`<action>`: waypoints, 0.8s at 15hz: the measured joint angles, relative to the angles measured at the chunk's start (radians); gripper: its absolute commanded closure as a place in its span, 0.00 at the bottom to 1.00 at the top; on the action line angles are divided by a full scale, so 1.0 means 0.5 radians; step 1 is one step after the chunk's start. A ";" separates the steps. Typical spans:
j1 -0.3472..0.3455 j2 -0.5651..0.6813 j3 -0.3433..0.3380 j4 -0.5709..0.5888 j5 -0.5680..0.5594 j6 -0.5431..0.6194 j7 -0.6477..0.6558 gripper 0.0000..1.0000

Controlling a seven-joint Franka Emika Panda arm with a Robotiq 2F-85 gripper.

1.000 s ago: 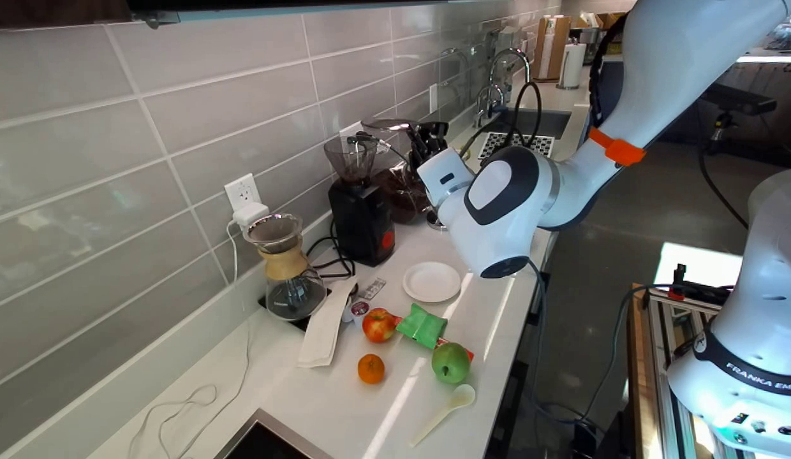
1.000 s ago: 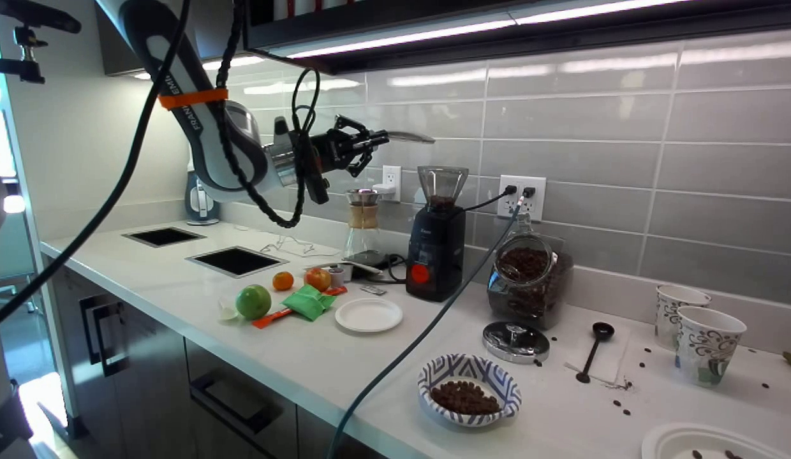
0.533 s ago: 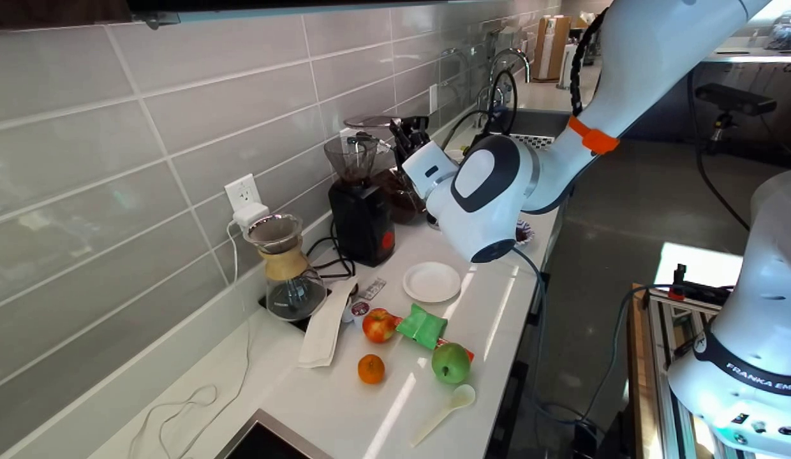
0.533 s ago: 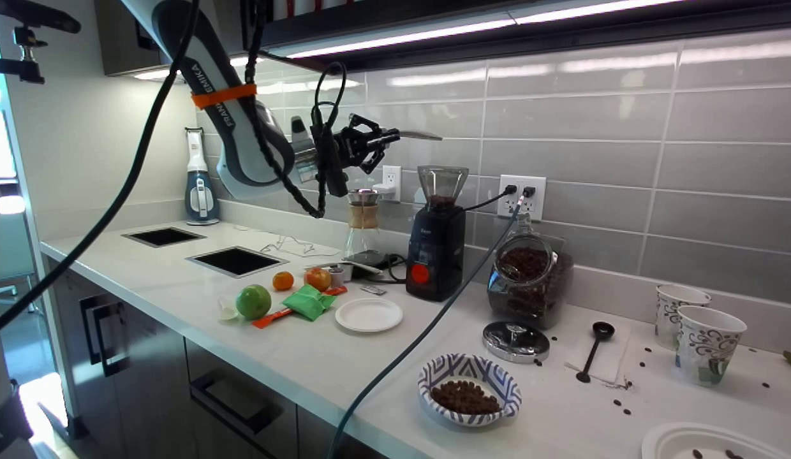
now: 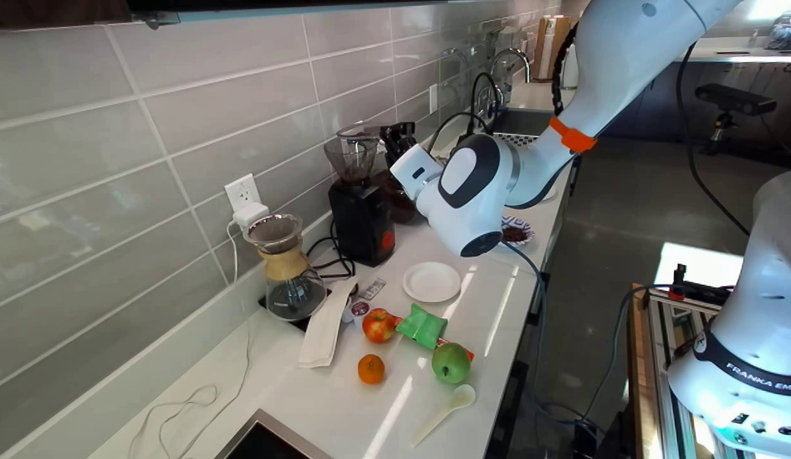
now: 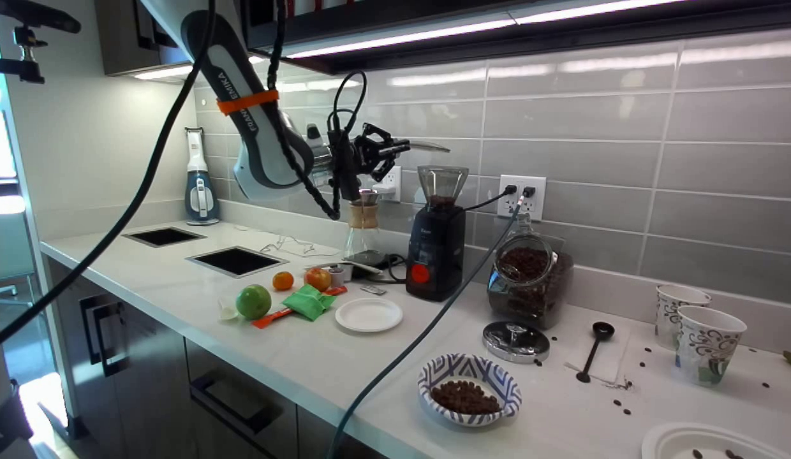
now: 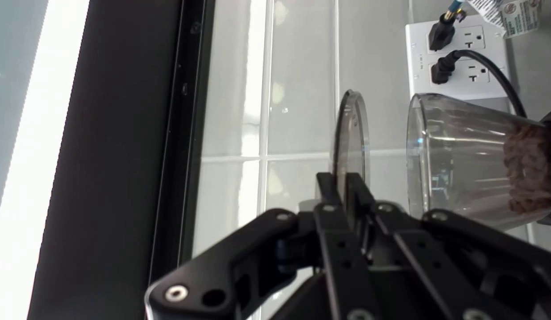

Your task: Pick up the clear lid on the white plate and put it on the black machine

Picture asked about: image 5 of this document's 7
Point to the black camera on stand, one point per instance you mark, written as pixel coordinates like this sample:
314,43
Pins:
733,98

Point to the black coffee grinder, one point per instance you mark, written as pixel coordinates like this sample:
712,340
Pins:
362,220

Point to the dark upper cabinet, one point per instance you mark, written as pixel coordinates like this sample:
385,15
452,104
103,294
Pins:
55,11

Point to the white flat panel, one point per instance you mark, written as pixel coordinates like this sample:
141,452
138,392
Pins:
698,259

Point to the metal equipment cart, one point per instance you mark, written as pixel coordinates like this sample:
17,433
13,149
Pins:
646,366

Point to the patterned bowl of coffee beans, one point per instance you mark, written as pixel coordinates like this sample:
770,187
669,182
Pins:
517,229

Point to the black cooktop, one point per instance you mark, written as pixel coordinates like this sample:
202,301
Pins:
268,442

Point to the kitchen sink basin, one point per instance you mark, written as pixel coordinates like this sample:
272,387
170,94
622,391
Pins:
524,121

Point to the green apple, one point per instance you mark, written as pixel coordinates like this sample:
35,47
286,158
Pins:
452,366

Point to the black kitchen scale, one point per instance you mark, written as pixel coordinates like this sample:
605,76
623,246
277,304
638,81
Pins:
282,317

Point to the glass pour-over carafe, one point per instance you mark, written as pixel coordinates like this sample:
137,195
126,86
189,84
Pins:
285,255

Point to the white folded towel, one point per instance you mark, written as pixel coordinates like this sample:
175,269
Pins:
323,331

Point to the white charger plug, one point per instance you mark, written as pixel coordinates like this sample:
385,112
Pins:
254,214

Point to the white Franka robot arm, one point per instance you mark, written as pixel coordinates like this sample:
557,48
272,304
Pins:
633,51

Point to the chrome sink faucet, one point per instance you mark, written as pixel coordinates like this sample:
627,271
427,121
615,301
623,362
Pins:
510,63

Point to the glass jar of coffee beans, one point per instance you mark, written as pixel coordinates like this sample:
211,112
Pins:
410,206

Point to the red apple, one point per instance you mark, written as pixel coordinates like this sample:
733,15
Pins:
378,327

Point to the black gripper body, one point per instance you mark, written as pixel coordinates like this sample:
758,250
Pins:
399,144

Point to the white wall outlet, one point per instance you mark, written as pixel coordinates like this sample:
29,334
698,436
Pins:
433,98
238,192

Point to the orange fruit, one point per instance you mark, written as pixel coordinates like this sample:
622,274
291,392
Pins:
370,368

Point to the white plastic spoon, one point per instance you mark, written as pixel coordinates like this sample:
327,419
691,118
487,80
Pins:
460,398

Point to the wooden cutting boards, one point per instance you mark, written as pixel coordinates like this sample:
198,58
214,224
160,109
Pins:
550,41

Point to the small snack packets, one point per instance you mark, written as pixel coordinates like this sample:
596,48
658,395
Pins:
365,294

